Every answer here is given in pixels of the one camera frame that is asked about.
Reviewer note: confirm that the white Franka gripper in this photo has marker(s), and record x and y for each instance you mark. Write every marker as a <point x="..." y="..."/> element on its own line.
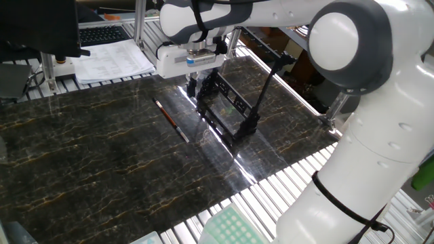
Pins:
<point x="169" y="62"/>

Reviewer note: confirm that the brown calligraphy brush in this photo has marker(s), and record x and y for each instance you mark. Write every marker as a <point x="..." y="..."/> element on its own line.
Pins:
<point x="169" y="118"/>

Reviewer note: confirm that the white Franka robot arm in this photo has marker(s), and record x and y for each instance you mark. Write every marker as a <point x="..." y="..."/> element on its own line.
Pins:
<point x="373" y="135"/>

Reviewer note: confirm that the black pen rack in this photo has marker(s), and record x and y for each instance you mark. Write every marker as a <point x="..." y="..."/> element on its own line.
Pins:
<point x="247" y="126"/>

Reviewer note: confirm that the white paper stack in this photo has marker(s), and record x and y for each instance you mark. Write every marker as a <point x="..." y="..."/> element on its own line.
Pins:
<point x="112" y="61"/>

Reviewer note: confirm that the black computer keyboard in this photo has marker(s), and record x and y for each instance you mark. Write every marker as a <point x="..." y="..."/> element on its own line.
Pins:
<point x="101" y="35"/>

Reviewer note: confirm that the small orange object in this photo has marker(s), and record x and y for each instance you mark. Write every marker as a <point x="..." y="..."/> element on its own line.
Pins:
<point x="112" y="17"/>

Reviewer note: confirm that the aluminium diagonal strut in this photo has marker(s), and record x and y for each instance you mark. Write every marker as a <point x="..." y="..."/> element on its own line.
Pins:
<point x="335" y="108"/>

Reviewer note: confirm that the green pipette tip box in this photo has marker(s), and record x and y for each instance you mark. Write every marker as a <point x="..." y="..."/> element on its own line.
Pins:
<point x="234" y="227"/>

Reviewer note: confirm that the black monitor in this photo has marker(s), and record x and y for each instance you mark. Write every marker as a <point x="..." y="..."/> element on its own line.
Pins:
<point x="37" y="27"/>

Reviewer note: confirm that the dark grey flat box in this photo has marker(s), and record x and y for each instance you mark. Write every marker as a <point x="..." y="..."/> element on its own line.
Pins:
<point x="13" y="81"/>

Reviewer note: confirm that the teal plastic box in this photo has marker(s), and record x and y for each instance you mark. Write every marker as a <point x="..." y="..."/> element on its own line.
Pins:
<point x="17" y="234"/>

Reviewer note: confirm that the green plastic object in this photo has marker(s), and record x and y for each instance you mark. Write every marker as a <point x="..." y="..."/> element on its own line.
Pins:
<point x="424" y="173"/>

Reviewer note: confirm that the silver blue wrist camera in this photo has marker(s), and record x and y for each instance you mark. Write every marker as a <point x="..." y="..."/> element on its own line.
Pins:
<point x="201" y="59"/>

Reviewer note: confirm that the aluminium frame post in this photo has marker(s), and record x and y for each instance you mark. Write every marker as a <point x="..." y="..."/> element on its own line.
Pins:
<point x="139" y="20"/>

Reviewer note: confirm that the aluminium monitor stand post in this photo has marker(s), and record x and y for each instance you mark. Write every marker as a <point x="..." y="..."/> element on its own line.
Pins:
<point x="49" y="72"/>

